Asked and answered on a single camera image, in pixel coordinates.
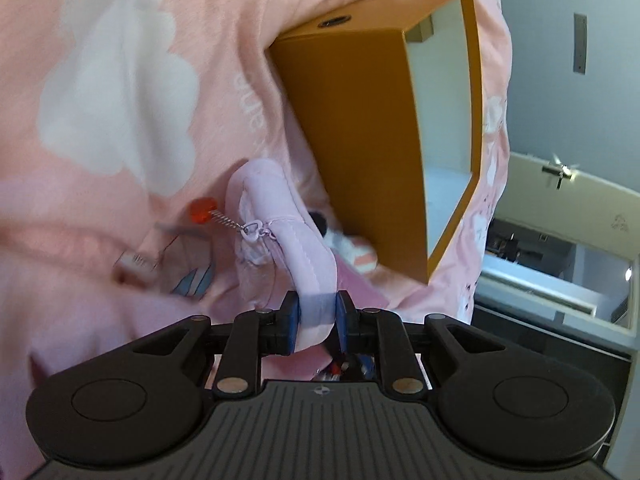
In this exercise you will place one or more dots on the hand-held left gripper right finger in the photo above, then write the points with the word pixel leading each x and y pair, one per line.
pixel 344 325

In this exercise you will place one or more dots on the red bead charm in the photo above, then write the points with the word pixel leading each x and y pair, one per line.
pixel 202 211

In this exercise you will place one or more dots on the grey wall plate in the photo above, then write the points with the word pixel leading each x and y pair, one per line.
pixel 580 42

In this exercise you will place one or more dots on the ceiling lamp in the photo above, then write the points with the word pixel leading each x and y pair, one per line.
pixel 561 170

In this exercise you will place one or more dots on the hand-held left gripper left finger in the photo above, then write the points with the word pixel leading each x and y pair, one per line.
pixel 290 325

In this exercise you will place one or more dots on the pink zipper pouch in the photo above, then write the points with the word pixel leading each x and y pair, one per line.
pixel 300 255

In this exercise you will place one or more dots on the pink cloud print blanket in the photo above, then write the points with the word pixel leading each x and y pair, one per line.
pixel 100 35

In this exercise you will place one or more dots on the orange cardboard box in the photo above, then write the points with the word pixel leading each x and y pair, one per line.
pixel 360 135

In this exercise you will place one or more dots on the white paper label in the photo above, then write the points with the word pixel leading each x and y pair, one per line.
pixel 135 261

